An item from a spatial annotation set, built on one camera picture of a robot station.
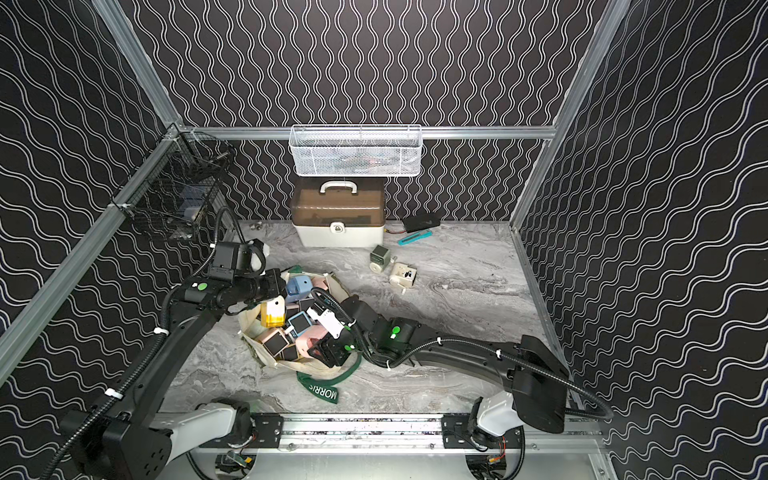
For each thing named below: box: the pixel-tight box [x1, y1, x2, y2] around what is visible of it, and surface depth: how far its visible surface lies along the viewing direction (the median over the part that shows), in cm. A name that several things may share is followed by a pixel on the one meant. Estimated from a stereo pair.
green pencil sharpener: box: [369, 244, 391, 274], surface depth 104 cm
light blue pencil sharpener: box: [286, 275, 313, 303], surface depth 87 cm
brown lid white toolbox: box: [291, 177, 386, 247], surface depth 106 cm
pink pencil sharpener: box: [295, 325, 328, 358], surface depth 70 cm
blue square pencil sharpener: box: [288, 311, 312, 338], surface depth 81 cm
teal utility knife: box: [397, 230, 433, 246], surface depth 118 cm
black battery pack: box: [402, 215, 440, 233], surface depth 120 cm
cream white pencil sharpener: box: [389, 262, 417, 295], surface depth 102 cm
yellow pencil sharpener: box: [260, 296, 286, 328], surface depth 79 cm
